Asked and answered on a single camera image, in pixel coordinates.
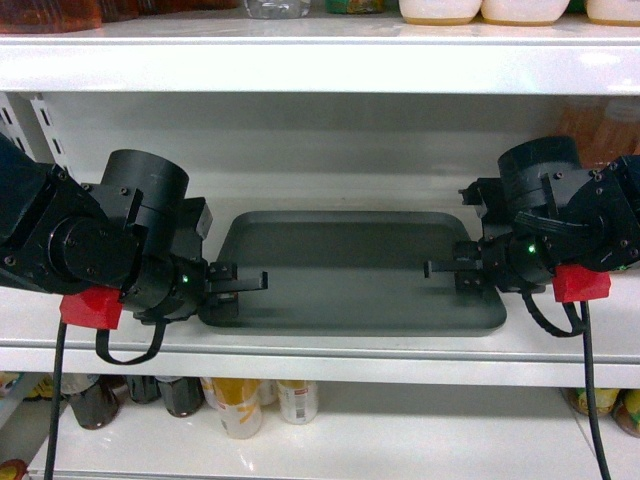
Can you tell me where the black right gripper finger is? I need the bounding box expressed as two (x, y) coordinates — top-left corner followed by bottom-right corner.
(424, 260), (458, 278)

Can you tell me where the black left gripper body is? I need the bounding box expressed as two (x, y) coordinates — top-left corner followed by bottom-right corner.
(121, 255), (239, 325)

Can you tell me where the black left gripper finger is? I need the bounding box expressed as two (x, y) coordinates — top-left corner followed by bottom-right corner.
(234, 271), (269, 291)

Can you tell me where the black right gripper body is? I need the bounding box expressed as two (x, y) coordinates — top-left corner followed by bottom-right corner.
(452, 234), (552, 294)

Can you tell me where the grey-green rectangular serving tray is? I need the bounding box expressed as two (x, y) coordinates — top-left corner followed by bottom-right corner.
(211, 211), (507, 337)

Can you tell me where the dark drink bottle right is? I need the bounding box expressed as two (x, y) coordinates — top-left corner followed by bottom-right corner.
(155, 376), (204, 418)

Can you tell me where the dark drink bottle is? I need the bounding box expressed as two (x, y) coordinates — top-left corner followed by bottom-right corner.
(61, 373), (119, 430)
(155, 376), (204, 418)

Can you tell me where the yellow juice bottle front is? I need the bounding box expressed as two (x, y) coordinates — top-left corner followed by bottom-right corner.
(212, 378), (262, 439)

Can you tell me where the yellow juice bottle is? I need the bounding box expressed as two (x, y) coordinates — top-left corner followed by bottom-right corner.
(212, 378), (262, 439)
(276, 380), (319, 425)

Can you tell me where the yellow juice bottle rear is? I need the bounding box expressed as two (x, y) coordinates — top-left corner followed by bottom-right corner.
(276, 380), (319, 425)

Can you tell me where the dark drink bottle left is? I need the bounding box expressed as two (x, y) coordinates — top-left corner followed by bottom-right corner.
(61, 373), (119, 430)

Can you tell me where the white metal shelf unit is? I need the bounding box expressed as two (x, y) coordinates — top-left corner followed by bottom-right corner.
(1, 11), (639, 479)

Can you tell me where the white jar middle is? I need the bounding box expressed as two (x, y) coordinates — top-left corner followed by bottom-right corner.
(481, 0), (570, 26)

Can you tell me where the white jar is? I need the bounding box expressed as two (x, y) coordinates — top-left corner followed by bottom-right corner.
(481, 0), (570, 26)
(399, 0), (482, 26)

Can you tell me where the white jar left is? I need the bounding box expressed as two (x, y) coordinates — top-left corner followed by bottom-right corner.
(399, 0), (482, 26)

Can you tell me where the red right cable clip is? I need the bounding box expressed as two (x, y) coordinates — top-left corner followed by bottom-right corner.
(552, 264), (611, 303)

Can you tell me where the red cable clip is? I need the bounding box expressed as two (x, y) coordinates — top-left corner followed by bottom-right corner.
(552, 264), (611, 303)
(60, 286), (123, 330)

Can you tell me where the red left cable clip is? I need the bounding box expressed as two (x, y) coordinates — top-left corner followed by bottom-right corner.
(60, 286), (123, 330)

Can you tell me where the black right cable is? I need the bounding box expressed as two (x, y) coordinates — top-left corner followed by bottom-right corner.
(579, 299), (614, 480)

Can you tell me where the black cable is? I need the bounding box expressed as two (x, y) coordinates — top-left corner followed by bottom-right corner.
(43, 319), (69, 480)
(579, 299), (614, 480)

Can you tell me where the black left cable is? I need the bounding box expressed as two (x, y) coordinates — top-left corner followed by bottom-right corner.
(43, 319), (69, 480)

